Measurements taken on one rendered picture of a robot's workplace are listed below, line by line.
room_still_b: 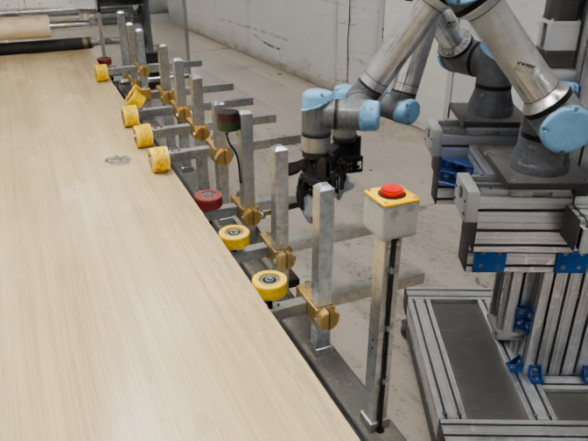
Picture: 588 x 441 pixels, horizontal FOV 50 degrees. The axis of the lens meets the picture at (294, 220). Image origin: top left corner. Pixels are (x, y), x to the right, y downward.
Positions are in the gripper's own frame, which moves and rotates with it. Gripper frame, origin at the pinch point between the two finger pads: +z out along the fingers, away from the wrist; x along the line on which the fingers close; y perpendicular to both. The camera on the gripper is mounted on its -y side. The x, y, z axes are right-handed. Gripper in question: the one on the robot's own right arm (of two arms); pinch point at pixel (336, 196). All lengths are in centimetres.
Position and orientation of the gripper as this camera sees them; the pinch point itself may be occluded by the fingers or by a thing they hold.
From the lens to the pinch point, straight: 201.8
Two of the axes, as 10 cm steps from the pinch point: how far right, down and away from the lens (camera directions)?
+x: -4.0, -4.1, 8.2
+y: 9.2, -1.9, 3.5
